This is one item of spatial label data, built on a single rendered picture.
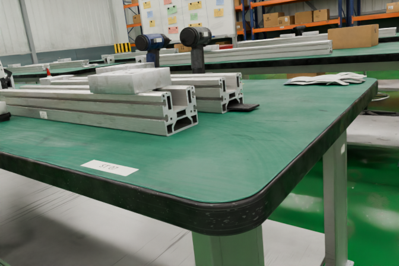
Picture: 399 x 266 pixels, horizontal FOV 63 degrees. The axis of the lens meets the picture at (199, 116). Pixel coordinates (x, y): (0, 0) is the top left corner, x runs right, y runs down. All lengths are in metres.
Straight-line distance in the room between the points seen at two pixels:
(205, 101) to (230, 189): 0.43
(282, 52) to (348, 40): 0.55
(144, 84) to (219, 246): 0.36
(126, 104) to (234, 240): 0.36
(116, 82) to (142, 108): 0.08
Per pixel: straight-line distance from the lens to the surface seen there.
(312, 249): 1.27
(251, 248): 0.62
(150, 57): 1.25
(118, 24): 9.42
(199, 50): 1.04
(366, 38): 2.64
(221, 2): 4.02
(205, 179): 0.44
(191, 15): 4.27
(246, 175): 0.44
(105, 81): 0.75
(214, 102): 0.79
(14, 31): 13.60
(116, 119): 0.76
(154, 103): 0.66
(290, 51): 2.33
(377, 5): 11.18
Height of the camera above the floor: 0.96
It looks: 13 degrees down
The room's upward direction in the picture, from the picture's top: 6 degrees counter-clockwise
